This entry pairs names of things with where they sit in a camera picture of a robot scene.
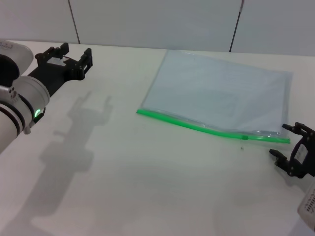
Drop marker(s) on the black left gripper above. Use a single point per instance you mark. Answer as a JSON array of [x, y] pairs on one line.
[[56, 71]]

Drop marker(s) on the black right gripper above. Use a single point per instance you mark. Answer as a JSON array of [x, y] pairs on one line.
[[306, 162]]

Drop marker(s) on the green zipper slider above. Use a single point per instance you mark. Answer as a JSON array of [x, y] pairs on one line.
[[244, 137]]

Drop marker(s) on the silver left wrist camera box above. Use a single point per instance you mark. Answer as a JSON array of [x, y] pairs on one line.
[[17, 55]]

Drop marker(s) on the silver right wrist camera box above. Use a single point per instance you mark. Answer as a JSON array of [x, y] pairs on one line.
[[308, 204]]

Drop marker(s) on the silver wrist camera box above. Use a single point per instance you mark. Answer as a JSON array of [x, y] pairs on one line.
[[17, 55], [308, 204]]

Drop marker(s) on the clear document bag green zip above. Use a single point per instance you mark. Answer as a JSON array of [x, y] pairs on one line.
[[211, 91]]

